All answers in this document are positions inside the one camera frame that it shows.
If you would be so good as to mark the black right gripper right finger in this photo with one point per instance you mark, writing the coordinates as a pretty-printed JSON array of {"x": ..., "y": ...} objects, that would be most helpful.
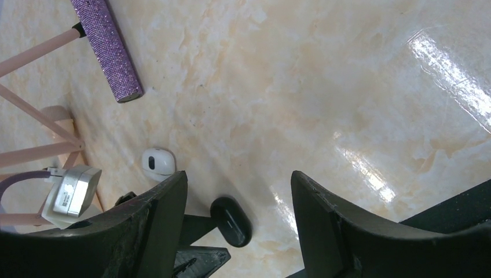
[{"x": 340, "y": 239}]

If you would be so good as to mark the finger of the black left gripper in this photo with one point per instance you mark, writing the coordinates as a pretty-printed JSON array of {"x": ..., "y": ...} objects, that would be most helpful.
[{"x": 198, "y": 261}]

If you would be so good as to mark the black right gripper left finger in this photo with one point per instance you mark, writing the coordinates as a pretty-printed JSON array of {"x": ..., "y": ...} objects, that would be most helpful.
[{"x": 138, "y": 238}]

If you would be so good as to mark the black earbud charging case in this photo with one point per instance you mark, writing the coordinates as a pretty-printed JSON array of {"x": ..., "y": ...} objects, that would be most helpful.
[{"x": 231, "y": 220}]

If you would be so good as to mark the white earbud charging case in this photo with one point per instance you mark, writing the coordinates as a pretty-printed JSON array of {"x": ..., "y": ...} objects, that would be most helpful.
[{"x": 158, "y": 164}]

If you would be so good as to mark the pink music stand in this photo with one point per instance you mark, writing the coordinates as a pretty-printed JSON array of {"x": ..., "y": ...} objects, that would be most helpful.
[{"x": 26, "y": 142}]

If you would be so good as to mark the purple glitter microphone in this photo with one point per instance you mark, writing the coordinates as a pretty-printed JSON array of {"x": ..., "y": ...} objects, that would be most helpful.
[{"x": 100, "y": 29}]

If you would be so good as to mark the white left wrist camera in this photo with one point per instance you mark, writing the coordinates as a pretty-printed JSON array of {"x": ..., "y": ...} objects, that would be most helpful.
[{"x": 73, "y": 196}]

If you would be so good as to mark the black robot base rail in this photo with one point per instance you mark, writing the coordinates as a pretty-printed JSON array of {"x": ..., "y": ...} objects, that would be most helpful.
[{"x": 465, "y": 210}]

